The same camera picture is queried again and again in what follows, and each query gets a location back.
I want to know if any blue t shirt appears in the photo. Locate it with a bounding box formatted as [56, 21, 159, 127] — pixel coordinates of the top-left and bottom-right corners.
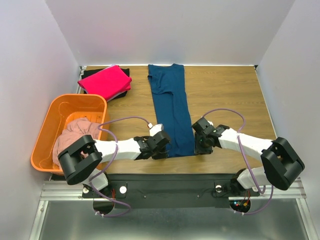
[147, 63, 195, 158]

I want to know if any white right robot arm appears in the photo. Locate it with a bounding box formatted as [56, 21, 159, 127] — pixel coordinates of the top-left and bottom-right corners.
[192, 117, 305, 195]

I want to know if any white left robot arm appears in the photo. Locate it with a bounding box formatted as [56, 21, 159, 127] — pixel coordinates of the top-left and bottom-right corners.
[58, 130, 171, 197]

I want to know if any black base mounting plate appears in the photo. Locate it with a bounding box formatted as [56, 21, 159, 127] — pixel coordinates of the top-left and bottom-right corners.
[82, 172, 261, 210]

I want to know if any folded magenta t shirt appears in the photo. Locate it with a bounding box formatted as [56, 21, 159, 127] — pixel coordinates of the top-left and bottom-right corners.
[77, 64, 133, 101]

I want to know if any dusty pink t shirt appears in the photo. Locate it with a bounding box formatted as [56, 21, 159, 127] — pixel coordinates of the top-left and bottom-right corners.
[52, 117, 100, 168]

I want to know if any orange plastic basket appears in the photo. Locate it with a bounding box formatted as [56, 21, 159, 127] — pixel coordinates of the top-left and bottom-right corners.
[30, 94, 110, 176]

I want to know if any folded black t shirt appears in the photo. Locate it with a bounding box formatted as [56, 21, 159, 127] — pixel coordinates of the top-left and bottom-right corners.
[82, 66, 131, 101]

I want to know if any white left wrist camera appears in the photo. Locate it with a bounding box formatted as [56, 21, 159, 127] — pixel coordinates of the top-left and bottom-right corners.
[147, 122, 164, 137]

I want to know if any aluminium rail frame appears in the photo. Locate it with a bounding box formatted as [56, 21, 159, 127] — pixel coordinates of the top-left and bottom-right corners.
[34, 66, 309, 240]

